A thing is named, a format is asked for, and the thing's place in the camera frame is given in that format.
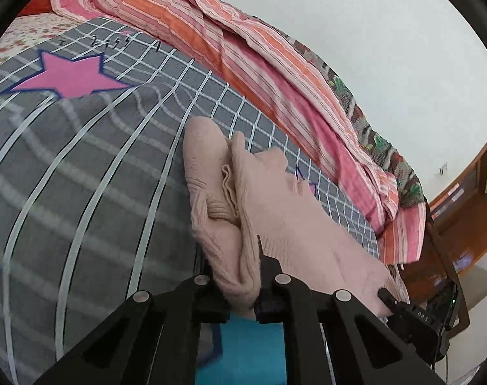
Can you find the white light switch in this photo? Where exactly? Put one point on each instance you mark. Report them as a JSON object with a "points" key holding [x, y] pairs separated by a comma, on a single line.
{"points": [[442, 169]]}

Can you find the pink striped pillow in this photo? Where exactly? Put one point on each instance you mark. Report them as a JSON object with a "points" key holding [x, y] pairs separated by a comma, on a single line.
{"points": [[404, 232]]}

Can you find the wooden bedside desk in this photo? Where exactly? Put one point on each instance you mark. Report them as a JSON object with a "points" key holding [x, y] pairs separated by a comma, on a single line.
{"points": [[480, 216]]}

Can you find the grey checked star blanket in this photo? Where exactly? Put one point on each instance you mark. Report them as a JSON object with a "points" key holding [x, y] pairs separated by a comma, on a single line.
{"points": [[87, 168]]}

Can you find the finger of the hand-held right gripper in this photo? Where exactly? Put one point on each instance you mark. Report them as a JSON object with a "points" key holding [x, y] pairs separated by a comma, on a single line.
{"points": [[392, 300]]}

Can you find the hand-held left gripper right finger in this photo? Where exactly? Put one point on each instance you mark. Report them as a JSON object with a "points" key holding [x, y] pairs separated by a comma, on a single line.
{"points": [[269, 288]]}

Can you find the floral patterned quilt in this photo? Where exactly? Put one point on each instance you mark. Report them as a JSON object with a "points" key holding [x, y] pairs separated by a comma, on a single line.
{"points": [[367, 128]]}

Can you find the pink knit sweater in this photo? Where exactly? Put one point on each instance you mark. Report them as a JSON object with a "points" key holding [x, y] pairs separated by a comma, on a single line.
{"points": [[267, 192]]}

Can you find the wooden footboard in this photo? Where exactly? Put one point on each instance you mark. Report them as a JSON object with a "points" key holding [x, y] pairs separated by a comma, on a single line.
{"points": [[420, 272]]}

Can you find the pink orange striped quilt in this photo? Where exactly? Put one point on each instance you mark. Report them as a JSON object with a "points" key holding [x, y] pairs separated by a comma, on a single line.
{"points": [[227, 40]]}

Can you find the red pillow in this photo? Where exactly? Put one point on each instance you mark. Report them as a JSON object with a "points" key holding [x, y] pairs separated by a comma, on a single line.
{"points": [[38, 4]]}

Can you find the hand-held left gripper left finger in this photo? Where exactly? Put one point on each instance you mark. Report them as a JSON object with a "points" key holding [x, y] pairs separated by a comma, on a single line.
{"points": [[211, 304]]}

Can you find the floral bed sheet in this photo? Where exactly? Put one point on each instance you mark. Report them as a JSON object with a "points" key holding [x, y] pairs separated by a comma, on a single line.
{"points": [[22, 36]]}

